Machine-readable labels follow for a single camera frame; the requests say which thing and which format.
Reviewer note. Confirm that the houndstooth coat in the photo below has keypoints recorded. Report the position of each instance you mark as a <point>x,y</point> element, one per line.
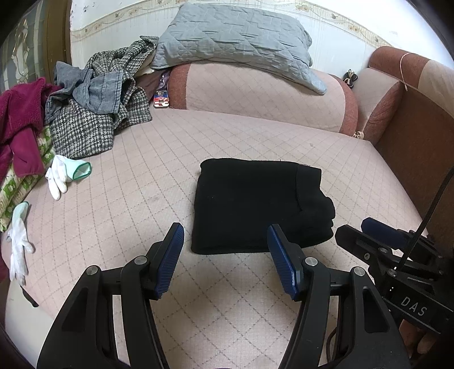
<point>88,131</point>

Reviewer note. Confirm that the black pants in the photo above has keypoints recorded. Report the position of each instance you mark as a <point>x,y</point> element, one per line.
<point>248,205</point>

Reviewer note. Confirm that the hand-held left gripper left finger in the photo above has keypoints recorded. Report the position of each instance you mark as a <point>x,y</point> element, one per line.
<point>170,262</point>

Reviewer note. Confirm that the grey quilted pillow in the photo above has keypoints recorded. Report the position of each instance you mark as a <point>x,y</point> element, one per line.
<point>237,39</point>

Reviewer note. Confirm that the green printed cloth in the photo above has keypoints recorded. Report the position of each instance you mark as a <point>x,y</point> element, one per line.
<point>21,184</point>

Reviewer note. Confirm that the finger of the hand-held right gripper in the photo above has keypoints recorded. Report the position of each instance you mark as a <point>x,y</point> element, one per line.
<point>354,241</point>
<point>381,227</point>

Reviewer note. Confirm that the small dark object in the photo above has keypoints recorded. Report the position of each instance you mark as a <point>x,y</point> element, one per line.
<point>350,76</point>

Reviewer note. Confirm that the red and blue packet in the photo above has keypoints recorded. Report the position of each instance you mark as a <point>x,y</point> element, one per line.
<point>160,99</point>

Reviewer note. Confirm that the maroon fleece garment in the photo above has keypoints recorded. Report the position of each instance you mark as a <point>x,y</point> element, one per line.
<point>21,113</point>

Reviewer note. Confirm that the dark brown cloth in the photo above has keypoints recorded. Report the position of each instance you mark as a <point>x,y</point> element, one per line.
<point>150,85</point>

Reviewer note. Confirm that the wooden glazed door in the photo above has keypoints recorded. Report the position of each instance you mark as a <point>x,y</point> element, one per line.
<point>28,42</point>

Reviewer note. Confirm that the pink quilted sofa bed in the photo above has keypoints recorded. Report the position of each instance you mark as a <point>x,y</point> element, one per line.
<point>142,177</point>

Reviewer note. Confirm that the pink bolster cushion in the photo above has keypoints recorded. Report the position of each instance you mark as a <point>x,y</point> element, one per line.
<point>255,95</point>

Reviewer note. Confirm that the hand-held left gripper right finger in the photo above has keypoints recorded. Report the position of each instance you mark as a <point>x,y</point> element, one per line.
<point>283,264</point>

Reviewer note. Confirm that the white glove with green cuff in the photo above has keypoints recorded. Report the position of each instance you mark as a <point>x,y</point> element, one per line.
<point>67,172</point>

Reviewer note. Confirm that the brown wooden sofa frame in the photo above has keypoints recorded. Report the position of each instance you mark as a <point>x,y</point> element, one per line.
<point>418,142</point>

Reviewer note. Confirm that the person's right hand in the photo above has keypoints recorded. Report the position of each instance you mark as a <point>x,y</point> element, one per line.
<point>418,340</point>

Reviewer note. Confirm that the grey denim garment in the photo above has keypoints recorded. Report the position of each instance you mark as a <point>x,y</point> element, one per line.
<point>95,92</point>

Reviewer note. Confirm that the pink and brown armrest cushion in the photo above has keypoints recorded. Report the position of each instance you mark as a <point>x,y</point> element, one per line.
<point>379,88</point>

